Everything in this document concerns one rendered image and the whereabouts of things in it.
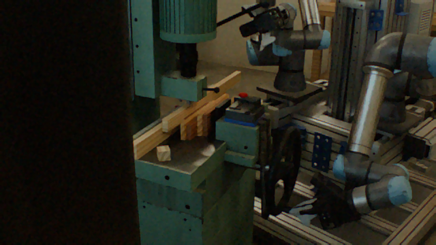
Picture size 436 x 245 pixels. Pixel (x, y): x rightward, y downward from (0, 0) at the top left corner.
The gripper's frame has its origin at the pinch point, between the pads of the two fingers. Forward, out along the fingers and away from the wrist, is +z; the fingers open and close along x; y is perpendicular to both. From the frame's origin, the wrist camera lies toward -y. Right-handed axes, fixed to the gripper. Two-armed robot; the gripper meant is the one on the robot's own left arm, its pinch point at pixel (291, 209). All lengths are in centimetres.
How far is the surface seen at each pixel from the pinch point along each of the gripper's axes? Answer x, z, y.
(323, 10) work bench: 278, 48, -40
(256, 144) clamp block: 4.1, 3.8, -21.7
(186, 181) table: -19.7, 14.9, -24.4
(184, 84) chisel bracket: 6, 19, -47
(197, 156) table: -9.6, 15.3, -27.6
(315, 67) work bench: 280, 76, 2
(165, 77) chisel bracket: 6, 24, -52
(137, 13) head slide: 2, 20, -73
